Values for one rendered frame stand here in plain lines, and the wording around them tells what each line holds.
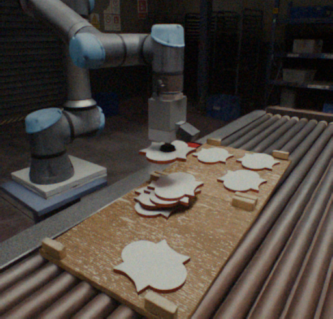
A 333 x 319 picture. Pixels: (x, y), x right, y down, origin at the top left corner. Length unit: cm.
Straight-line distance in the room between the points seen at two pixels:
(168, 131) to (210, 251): 29
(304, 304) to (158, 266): 27
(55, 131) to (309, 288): 82
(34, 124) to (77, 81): 20
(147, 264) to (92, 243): 15
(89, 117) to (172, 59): 48
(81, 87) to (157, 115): 42
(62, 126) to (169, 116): 45
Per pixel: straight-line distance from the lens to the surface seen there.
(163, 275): 61
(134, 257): 65
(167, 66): 72
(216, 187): 93
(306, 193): 102
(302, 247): 78
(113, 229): 75
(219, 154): 115
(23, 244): 80
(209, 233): 73
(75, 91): 109
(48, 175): 109
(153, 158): 75
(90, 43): 70
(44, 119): 104
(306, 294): 66
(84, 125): 110
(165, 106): 72
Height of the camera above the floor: 136
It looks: 21 degrees down
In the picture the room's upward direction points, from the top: straight up
